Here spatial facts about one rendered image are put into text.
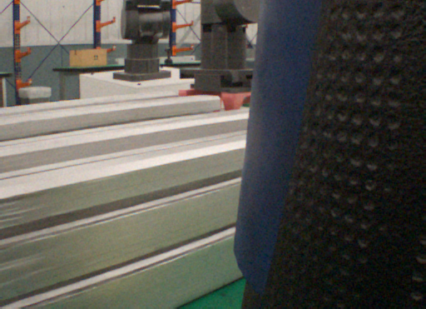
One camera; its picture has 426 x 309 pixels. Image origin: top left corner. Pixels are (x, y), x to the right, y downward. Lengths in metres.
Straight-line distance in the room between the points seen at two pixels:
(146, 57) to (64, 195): 0.85
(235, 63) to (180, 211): 0.34
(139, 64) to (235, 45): 0.50
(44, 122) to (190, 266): 0.20
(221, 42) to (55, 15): 8.08
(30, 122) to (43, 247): 0.20
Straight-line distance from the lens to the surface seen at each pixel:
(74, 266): 0.19
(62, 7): 8.66
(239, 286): 0.27
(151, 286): 0.22
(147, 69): 1.01
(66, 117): 0.39
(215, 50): 0.53
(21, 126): 0.37
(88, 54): 5.84
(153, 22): 0.99
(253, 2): 0.47
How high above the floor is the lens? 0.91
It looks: 13 degrees down
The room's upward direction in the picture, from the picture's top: straight up
